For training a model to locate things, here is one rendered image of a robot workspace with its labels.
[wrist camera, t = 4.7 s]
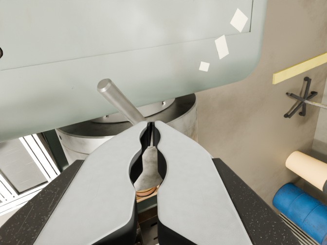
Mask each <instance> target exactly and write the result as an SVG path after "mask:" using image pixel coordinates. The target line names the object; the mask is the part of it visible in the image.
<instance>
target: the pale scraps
mask: <svg viewBox="0 0 327 245"><path fill-rule="evenodd" d="M247 20H248V18H247V17H246V16H245V15H244V14H243V13H242V12H241V11H240V10H239V9H237V10H236V12H235V14H234V16H233V18H232V20H231V22H230V24H232V25H233V26H234V27H235V28H236V29H237V30H238V31H239V32H241V31H242V29H243V27H244V25H245V23H246V21H247ZM215 44H216V48H217V51H218V55H219V59H221V58H223V57H224V56H226V55H227V54H229V52H228V48H227V44H226V40H225V35H223V36H221V37H219V38H218V39H216V40H215ZM208 68H209V63H205V62H201V63H200V67H199V70H203V71H208Z"/></svg>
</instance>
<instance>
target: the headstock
mask: <svg viewBox="0 0 327 245"><path fill-rule="evenodd" d="M267 1H268V0H0V143H1V142H5V141H9V140H14V139H18V138H21V137H25V136H29V135H33V134H36V133H40V132H44V131H48V130H52V129H56V128H60V127H64V126H67V125H71V124H75V123H80V122H84V121H87V120H91V119H95V118H99V117H103V116H106V115H110V114H114V113H118V112H119V111H118V110H117V109H116V108H115V107H114V106H113V105H112V104H111V103H110V102H109V101H108V100H107V99H106V98H104V97H103V96H102V95H101V94H100V93H99V92H98V91H97V85H98V83H99V82H100V81H101V80H103V79H106V78H109V79H110V80H111V81H112V82H113V83H114V84H115V85H116V86H117V87H118V88H119V89H120V90H121V91H122V93H123V94H124V95H125V96H126V97H127V98H128V99H129V100H130V102H131V103H132V104H133V105H134V106H135V107H136V108H137V107H141V106H145V105H150V104H153V103H157V102H161V101H165V100H169V99H173V98H177V97H181V96H184V95H188V94H192V93H196V92H200V91H204V90H207V89H211V88H216V87H220V86H223V85H227V84H231V83H235V82H239V81H241V80H243V79H245V78H247V77H248V76H250V75H251V74H252V72H253V71H254V70H255V68H256V67H257V65H258V63H259V60H260V57H261V50H262V42H263V34H264V26H265V17H266V9H267ZM237 9H239V10H240V11H241V12H242V13H243V14H244V15H245V16H246V17H247V18H248V20H247V21H246V23H245V25H244V27H243V29H242V31H241V32H239V31H238V30H237V29H236V28H235V27H234V26H233V25H232V24H230V22H231V20H232V18H233V16H234V14H235V12H236V10H237ZM223 35H225V40H226V44H227V48H228V52H229V54H227V55H226V56H224V57H223V58H221V59H219V55H218V51H217V48H216V44H215V40H216V39H218V38H219V37H221V36H223ZM201 62H205V63H209V68H208V71H203V70H199V67H200V63H201Z"/></svg>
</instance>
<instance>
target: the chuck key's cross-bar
mask: <svg viewBox="0 0 327 245"><path fill-rule="evenodd" d="M97 91H98V92H99V93H100V94H101V95H102V96H103V97H104V98H106V99H107V100H108V101H109V102H110V103H111V104H112V105H113V106H114V107H115V108H116V109H117V110H118V111H119V112H120V113H121V114H122V115H123V116H124V117H126V118H127V119H128V120H129V121H130V122H131V123H132V124H133V125H135V124H137V123H139V122H142V121H146V118H145V117H144V116H143V115H142V114H141V113H140V112H139V111H138V109H137V108H136V107H135V106H134V105H133V104H132V103H131V102H130V100H129V99H128V98H127V97H126V96H125V95H124V94H123V93H122V91H121V90H120V89H119V88H118V87H117V86H116V85H115V84H114V83H113V82H112V81H111V80H110V79H109V78H106V79H103V80H101V81H100V82H99V83H98V85H97ZM151 142H152V143H153V136H151Z"/></svg>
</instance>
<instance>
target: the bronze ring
mask: <svg viewBox="0 0 327 245"><path fill-rule="evenodd" d="M156 188H157V186H156V187H153V188H150V189H146V190H142V191H137V192H136V196H138V197H147V196H150V195H152V194H153V193H154V192H155V190H156Z"/></svg>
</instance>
